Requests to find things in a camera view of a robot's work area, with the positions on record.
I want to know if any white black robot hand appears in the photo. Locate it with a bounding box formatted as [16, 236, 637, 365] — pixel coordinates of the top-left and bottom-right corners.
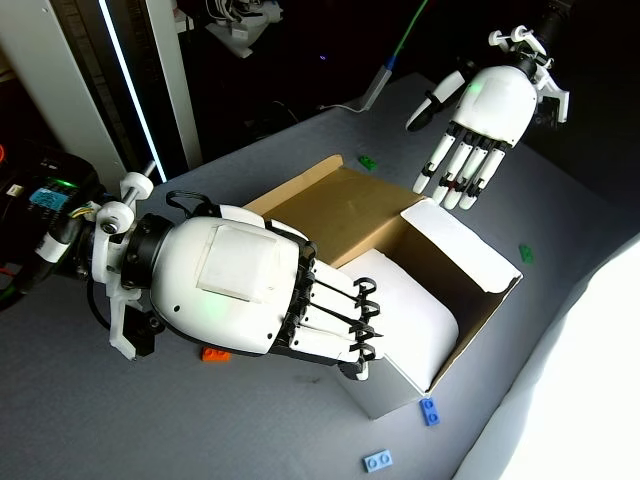
[148, 189, 387, 384]
[405, 64, 540, 211]

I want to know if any cardboard box white outside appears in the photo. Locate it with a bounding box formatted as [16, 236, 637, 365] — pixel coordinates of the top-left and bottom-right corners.
[243, 153, 524, 421]

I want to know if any grey USB adapter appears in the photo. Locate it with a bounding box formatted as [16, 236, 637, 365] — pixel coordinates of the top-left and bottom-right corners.
[359, 57, 399, 112]

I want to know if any grey table cloth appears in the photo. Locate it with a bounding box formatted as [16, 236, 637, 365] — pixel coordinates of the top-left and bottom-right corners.
[0, 72, 640, 480]

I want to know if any white light strip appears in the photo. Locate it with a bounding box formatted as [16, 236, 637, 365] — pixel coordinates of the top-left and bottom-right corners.
[97, 0, 169, 185]

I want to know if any light blue toy brick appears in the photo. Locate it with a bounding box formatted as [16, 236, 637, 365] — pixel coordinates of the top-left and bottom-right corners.
[362, 448, 395, 474]

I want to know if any white cabinet panel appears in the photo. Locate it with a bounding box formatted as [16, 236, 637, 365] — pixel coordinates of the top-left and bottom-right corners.
[0, 0, 137, 206]

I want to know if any green cable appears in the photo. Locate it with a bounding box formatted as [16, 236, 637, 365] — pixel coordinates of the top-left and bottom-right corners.
[392, 0, 431, 59]

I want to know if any white frame post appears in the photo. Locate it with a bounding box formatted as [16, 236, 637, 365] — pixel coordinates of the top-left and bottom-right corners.
[144, 0, 204, 170]

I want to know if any white plastic device with cables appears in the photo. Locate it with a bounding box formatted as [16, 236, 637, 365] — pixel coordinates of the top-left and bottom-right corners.
[204, 0, 285, 60]

